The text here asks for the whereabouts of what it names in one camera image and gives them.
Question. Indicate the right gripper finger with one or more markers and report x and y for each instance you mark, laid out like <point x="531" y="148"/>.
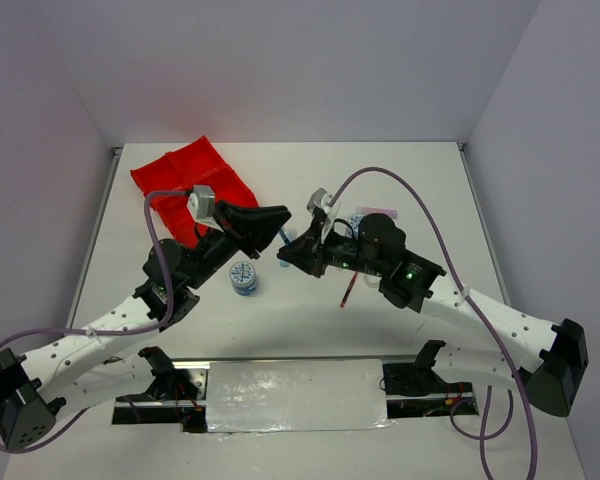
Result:
<point x="303" y="261"/>
<point x="304" y="244"/>

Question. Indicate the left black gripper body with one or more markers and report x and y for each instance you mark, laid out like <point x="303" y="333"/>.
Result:
<point x="218" y="252"/>

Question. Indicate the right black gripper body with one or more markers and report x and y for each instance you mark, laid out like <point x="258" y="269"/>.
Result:
<point x="336" y="249"/>

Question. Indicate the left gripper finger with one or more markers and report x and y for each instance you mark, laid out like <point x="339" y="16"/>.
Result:
<point x="228" y="215"/>
<point x="254" y="237"/>

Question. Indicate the blue pen refill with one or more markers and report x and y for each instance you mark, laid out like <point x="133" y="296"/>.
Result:
<point x="284" y="237"/>

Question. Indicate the red pen refill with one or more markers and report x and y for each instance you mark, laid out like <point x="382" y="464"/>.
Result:
<point x="348" y="290"/>

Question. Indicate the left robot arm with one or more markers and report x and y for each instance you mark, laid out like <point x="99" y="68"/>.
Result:
<point x="84" y="367"/>

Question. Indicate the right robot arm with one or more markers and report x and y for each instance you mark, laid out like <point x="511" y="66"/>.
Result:
<point x="547" y="359"/>

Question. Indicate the blue highlighter marker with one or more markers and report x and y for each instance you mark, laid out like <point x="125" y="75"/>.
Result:
<point x="292" y="234"/>

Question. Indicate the blue paint jar left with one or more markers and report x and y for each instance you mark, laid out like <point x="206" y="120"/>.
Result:
<point x="243" y="278"/>

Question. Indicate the blue paint jar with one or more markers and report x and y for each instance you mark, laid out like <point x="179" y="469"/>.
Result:
<point x="243" y="278"/>
<point x="354" y="222"/>

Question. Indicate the blue paint jar right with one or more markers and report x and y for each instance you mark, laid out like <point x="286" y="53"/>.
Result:
<point x="354" y="222"/>

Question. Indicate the small clear tape roll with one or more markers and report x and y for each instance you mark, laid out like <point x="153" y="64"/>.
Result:
<point x="372" y="282"/>

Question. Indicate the pink highlighter marker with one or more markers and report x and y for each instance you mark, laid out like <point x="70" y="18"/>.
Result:
<point x="366" y="210"/>

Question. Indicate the red four-compartment tray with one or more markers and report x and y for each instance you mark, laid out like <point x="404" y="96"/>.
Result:
<point x="198" y="163"/>

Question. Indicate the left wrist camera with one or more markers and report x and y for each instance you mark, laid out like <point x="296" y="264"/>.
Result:
<point x="201" y="205"/>

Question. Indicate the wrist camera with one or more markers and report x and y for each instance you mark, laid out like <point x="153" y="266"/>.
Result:
<point x="201" y="205"/>
<point x="320" y="199"/>

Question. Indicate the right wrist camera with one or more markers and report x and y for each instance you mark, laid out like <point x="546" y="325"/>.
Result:
<point x="320" y="199"/>

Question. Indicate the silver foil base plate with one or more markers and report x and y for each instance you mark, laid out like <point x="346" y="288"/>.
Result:
<point x="295" y="396"/>

